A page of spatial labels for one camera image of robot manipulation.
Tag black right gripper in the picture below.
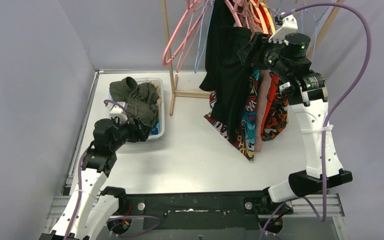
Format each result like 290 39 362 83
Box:
238 31 291 79

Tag turquoise shark print shorts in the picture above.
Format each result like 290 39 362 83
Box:
149 121 161 136

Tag olive green shorts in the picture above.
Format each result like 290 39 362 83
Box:
109 76 158 128

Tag beige shorts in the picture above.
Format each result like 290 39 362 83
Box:
145 81 162 120

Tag thin blue wire hanger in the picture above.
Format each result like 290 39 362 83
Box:
193 0 215 74

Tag pink plastic hanger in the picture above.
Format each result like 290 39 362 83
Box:
162 0 206 67

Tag thin pink wire hanger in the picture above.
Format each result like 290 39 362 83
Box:
172 0 210 73

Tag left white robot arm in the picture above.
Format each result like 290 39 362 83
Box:
40 117 153 240

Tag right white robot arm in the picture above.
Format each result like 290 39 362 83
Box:
237 32 353 214

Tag dusty pink shorts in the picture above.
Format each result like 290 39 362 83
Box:
245 0 275 152

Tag orange red shorts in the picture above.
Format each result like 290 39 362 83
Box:
249 0 288 142

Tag black orange patterned shorts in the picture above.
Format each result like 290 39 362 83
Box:
260 89 289 142

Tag comic print shorts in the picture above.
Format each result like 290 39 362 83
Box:
204 70 260 162

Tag white perforated plastic basket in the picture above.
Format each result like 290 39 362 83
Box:
108 77 166 143

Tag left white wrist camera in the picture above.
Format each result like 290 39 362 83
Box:
109 102 128 122

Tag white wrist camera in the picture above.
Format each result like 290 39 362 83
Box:
109 102 128 122
268 14 298 44

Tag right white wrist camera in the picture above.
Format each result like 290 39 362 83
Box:
268 14 298 44

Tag wooden clothes rack frame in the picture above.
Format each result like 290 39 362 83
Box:
161 0 339 116

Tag empty pink wire hanger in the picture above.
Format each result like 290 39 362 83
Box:
264 0 307 17

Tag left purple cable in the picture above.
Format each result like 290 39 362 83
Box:
62 99 161 240

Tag purple cable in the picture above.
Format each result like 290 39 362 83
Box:
62 99 161 240
259 2 373 240

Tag empty blue wire hanger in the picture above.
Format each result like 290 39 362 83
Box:
274 0 334 64

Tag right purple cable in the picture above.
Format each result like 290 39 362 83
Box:
259 2 373 240

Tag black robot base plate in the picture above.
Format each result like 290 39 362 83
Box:
101 187 294 236

